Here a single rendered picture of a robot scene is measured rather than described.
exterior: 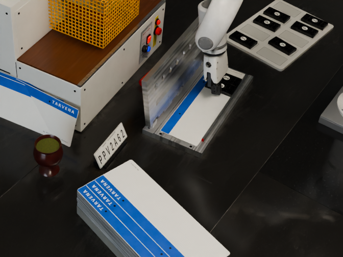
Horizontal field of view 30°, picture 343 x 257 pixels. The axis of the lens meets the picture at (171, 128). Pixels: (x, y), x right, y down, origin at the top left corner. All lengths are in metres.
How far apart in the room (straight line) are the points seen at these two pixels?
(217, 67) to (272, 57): 0.40
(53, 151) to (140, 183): 0.27
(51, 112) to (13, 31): 0.27
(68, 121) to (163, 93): 0.32
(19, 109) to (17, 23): 0.28
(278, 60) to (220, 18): 0.56
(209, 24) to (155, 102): 0.29
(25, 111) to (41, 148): 0.23
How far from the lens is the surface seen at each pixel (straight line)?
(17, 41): 1.96
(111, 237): 1.69
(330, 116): 2.19
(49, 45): 2.04
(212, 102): 2.14
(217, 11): 1.89
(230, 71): 2.26
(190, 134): 2.01
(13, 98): 2.05
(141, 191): 1.73
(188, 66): 2.16
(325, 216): 1.92
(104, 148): 1.91
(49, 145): 1.85
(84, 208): 1.75
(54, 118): 1.98
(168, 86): 2.06
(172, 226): 1.67
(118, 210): 1.69
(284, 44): 2.47
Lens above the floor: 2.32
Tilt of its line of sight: 44 degrees down
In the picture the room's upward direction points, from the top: 8 degrees clockwise
